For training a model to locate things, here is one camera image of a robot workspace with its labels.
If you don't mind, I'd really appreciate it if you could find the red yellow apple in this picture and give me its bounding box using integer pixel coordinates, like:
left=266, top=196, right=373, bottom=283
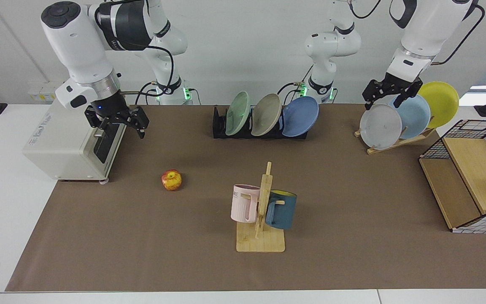
left=161, top=169, right=182, bottom=191

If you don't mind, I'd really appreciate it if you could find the light blue plate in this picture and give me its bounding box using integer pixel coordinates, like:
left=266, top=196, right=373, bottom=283
left=389, top=92, right=431, bottom=139

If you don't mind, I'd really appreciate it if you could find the grey plate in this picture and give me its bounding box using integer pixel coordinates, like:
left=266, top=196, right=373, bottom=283
left=359, top=103, right=402, bottom=150

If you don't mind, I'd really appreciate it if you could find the wooden plate rack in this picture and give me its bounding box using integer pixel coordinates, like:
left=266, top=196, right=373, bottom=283
left=354, top=127, right=436, bottom=155

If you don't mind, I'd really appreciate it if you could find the yellow plate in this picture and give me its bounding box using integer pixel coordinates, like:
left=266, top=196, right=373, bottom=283
left=416, top=81, right=459, bottom=129

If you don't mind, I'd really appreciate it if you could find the black dish rack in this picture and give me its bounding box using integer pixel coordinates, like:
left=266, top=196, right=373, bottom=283
left=213, top=106, right=310, bottom=140

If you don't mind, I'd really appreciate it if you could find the pale green plate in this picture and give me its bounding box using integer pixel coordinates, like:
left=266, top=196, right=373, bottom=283
left=225, top=91, right=251, bottom=136

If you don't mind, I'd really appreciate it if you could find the beige plate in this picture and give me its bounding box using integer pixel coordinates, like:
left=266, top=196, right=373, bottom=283
left=251, top=93, right=282, bottom=137

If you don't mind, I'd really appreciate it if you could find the pale toaster oven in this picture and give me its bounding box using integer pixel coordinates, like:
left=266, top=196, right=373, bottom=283
left=22, top=99, right=128, bottom=185

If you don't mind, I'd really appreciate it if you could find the brown table cloth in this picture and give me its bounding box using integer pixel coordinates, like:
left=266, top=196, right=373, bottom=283
left=5, top=104, right=486, bottom=292

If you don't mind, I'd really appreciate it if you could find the pink mug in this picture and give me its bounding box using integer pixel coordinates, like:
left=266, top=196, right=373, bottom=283
left=231, top=184, right=261, bottom=223

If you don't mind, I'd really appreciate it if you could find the dark blue mug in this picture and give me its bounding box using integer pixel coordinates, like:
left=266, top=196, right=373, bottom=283
left=265, top=190, right=297, bottom=230

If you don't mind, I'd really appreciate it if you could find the wooden cup stand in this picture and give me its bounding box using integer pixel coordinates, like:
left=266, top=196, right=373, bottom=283
left=236, top=162, right=286, bottom=253

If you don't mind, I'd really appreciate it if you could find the white wall socket strip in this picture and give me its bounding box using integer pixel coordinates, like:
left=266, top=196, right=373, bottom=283
left=28, top=81, right=64, bottom=102

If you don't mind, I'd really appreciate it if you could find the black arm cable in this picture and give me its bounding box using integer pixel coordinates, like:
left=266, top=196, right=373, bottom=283
left=135, top=42, right=176, bottom=106
left=432, top=3, right=486, bottom=66

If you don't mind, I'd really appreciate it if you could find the wire basket with wooden floor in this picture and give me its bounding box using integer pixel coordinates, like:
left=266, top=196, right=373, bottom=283
left=419, top=119, right=486, bottom=234

